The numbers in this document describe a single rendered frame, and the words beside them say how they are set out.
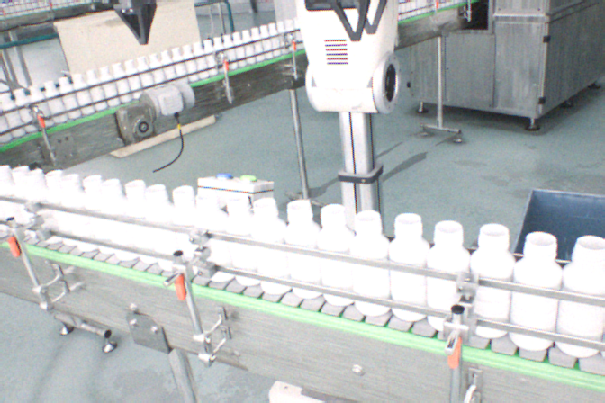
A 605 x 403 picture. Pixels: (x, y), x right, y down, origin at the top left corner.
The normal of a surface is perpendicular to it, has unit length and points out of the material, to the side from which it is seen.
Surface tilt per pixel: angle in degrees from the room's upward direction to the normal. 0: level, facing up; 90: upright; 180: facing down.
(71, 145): 90
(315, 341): 90
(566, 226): 90
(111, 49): 90
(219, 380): 0
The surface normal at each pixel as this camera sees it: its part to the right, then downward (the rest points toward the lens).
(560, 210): -0.46, 0.45
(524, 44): -0.71, 0.40
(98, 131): 0.70, 0.26
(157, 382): -0.12, -0.88
